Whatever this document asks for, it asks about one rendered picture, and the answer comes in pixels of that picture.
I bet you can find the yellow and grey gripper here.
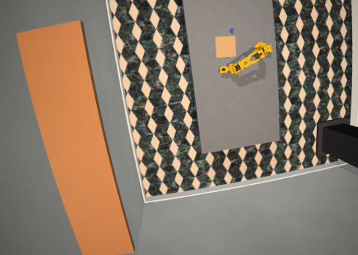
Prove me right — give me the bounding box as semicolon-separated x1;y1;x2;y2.
220;64;234;74

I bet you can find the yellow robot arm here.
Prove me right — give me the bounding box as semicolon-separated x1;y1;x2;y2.
232;42;271;74

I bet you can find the orange mat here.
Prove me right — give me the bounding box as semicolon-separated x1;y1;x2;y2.
215;36;236;58

